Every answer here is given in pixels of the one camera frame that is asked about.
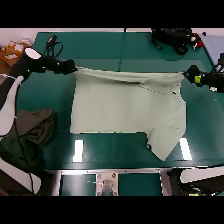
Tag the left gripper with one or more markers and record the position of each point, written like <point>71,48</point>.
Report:
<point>67,66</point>

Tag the dark green garment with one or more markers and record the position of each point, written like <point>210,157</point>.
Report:
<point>20,153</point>

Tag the silver frame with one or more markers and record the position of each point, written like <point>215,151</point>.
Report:
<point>106,183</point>

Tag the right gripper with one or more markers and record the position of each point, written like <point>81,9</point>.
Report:
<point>193,75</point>

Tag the red garment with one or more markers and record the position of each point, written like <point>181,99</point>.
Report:
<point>198,41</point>

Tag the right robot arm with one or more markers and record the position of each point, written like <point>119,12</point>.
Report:
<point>213,81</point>

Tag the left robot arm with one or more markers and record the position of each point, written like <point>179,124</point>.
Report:
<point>30,63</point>

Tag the pale green T-shirt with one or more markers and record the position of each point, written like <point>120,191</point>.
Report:
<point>126,106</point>

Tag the grey-brown garment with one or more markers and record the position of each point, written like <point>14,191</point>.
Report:
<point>36,125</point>

